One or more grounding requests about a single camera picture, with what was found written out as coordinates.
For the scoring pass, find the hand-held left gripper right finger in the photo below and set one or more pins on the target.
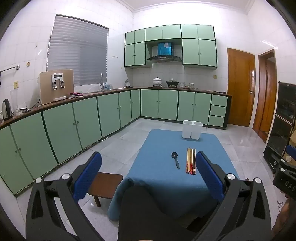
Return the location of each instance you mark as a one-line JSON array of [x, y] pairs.
[[208, 178]]

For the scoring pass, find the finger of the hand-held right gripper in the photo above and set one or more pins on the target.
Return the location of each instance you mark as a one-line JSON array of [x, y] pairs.
[[285, 166], [292, 151]]

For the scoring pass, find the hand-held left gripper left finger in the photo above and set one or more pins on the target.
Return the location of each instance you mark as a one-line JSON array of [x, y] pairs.
[[89, 176]]

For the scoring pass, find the dark brown chopstick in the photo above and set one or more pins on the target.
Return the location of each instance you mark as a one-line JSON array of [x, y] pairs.
[[194, 161]]

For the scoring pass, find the black chopstick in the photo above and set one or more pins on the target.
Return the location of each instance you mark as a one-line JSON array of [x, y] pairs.
[[192, 161]]

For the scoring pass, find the black spoon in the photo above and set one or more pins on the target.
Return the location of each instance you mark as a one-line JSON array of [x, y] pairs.
[[176, 161]]

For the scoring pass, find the white plastic utensil holder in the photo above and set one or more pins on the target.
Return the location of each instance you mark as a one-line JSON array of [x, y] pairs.
[[192, 129]]

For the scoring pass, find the person's right forearm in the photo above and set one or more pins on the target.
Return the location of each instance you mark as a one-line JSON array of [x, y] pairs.
[[288, 222]]

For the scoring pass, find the cardboard box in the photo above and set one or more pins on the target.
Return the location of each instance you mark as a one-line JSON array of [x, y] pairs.
[[288, 159]]

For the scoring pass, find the small wooden stool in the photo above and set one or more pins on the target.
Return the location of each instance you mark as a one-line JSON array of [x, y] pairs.
[[106, 183]]

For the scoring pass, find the black glass cabinet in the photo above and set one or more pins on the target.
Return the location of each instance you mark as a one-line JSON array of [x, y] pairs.
[[282, 115]]

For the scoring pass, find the blue tablecloth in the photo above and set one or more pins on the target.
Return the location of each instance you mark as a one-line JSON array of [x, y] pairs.
[[161, 185]]

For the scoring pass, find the green base cabinet run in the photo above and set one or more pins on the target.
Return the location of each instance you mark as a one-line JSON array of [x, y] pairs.
[[62, 129]]

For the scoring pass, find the wooden door in doorway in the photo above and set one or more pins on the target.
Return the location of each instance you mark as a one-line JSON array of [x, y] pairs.
[[266, 97]]

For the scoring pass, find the person's dark trousers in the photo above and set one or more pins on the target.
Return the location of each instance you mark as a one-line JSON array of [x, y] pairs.
[[143, 213]]

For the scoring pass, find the green base cabinet with drawers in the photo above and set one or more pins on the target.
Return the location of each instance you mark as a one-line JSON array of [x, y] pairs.
[[185, 106]]

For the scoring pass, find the red cloth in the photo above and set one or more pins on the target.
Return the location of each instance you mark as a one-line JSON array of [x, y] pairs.
[[76, 94]]

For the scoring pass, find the glass jar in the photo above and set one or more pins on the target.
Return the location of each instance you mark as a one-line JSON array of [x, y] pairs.
[[182, 85], [191, 86]]

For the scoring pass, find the metal faucet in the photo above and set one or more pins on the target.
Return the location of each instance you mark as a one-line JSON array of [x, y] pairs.
[[101, 81]]

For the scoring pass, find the beige water dispenser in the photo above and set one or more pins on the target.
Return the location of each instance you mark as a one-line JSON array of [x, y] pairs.
[[46, 88]]

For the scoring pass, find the metal teapot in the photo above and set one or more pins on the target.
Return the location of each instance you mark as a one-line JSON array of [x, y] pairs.
[[127, 83]]

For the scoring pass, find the black wok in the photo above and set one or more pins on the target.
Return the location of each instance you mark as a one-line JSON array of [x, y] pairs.
[[172, 82]]

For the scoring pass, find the electric kettle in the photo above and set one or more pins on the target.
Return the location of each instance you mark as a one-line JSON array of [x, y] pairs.
[[7, 111]]

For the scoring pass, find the grey window blind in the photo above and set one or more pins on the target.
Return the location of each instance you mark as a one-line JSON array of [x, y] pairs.
[[78, 58]]

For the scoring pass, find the range hood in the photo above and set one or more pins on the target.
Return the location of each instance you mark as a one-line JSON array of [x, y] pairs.
[[164, 53]]

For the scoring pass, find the metal towel bar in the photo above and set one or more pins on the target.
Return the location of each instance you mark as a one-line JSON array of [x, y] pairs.
[[10, 68]]

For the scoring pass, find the wall socket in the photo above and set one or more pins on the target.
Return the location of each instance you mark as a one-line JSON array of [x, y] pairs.
[[16, 84]]

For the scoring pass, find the green wall cabinet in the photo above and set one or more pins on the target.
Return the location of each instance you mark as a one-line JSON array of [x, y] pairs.
[[198, 48], [135, 53], [163, 32]]

